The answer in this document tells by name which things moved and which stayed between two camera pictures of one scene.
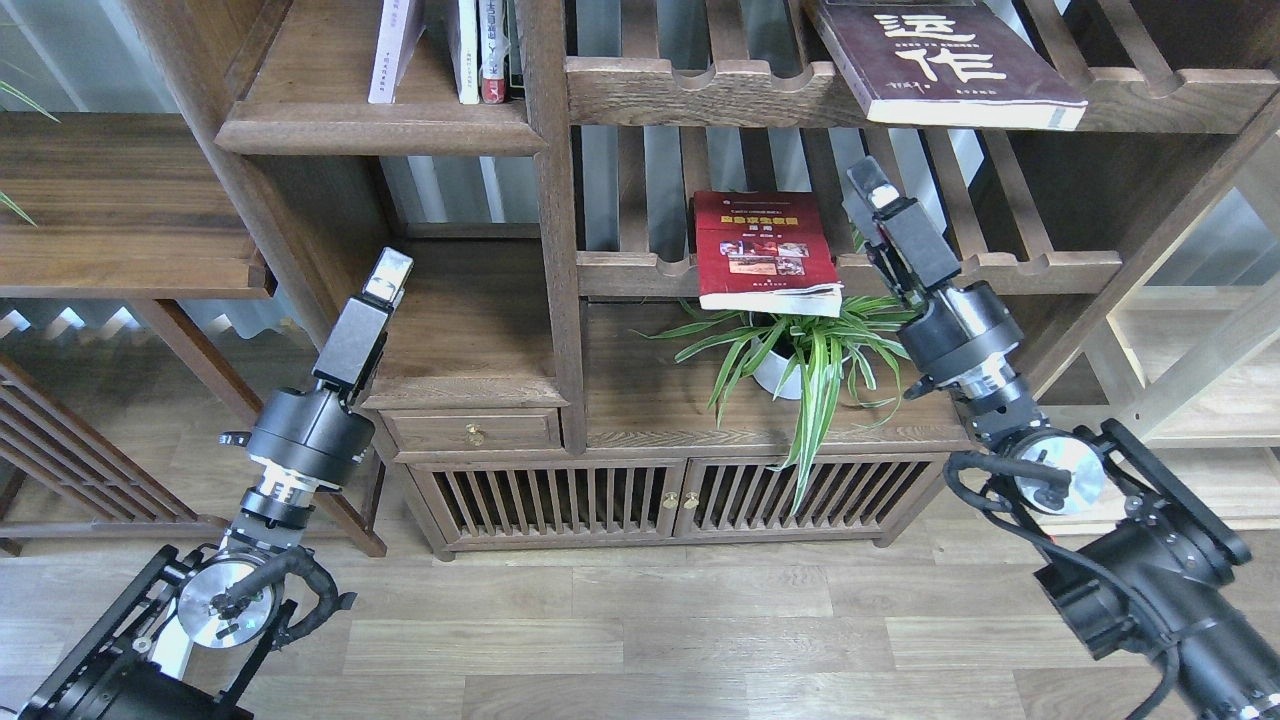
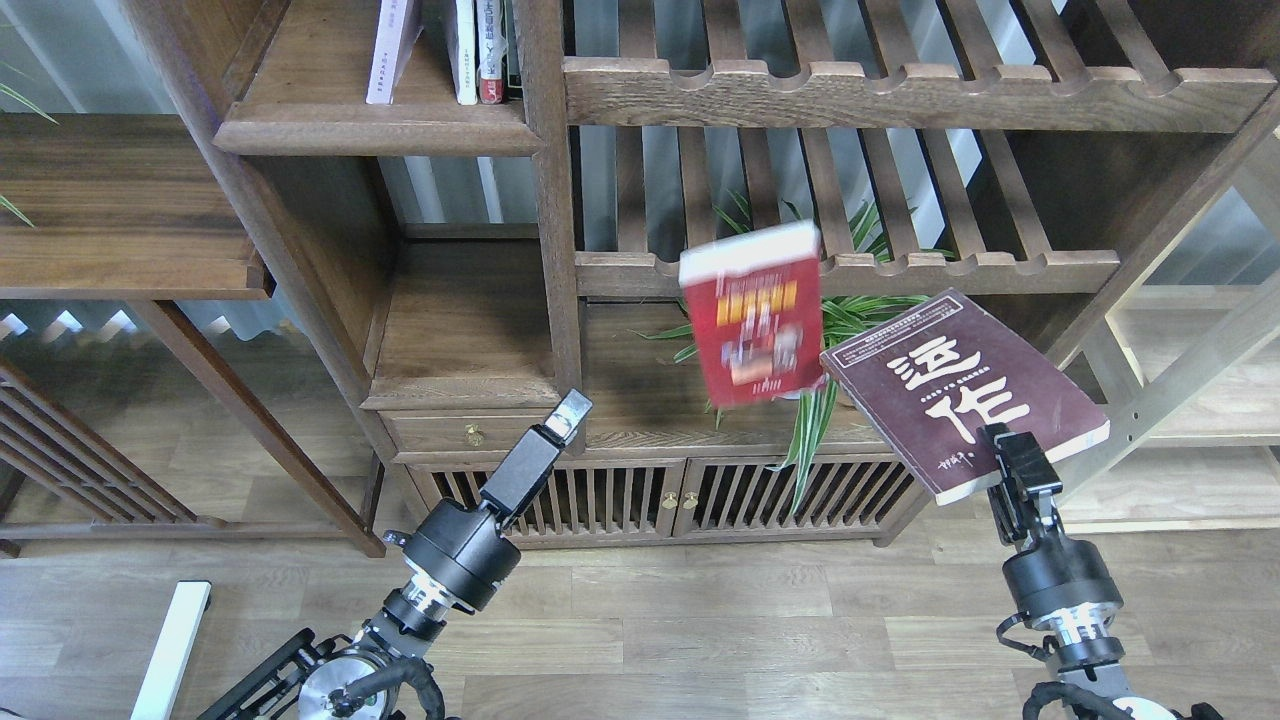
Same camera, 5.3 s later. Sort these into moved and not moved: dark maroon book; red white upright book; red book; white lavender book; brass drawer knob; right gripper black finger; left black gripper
Moved: dark maroon book; red book; right gripper black finger; left black gripper
Not moved: red white upright book; brass drawer knob; white lavender book
